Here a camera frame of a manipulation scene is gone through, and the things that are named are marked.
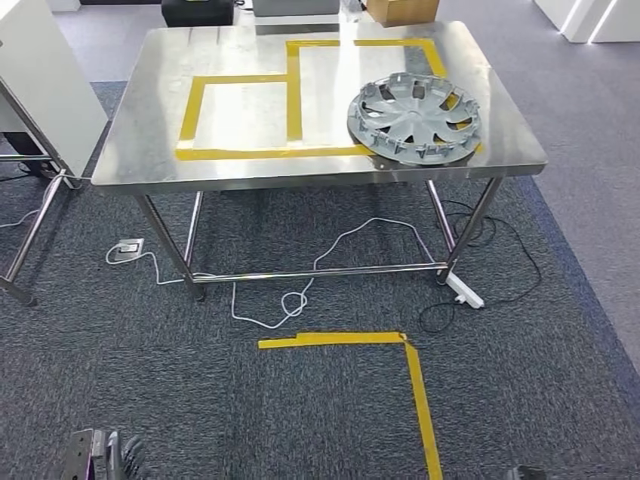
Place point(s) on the white power strip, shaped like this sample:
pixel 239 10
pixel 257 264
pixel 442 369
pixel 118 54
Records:
pixel 465 291

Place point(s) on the stainless steel workbench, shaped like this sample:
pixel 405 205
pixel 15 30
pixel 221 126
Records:
pixel 34 228
pixel 150 132

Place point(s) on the metal floor socket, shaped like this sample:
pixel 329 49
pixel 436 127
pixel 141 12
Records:
pixel 129 249

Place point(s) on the yellow floor tape marking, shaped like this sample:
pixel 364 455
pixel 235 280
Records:
pixel 420 411

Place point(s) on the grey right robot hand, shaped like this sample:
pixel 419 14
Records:
pixel 525 474

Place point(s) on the brown cardboard box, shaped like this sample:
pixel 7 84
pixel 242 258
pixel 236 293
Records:
pixel 400 10

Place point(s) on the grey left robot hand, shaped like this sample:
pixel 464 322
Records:
pixel 127 460

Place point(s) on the white office desk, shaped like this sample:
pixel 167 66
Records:
pixel 45 79

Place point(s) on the grey plastic wheel hubcap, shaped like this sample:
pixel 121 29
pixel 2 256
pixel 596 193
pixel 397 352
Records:
pixel 415 122

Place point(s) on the black carrying case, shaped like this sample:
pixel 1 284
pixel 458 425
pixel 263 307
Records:
pixel 198 13

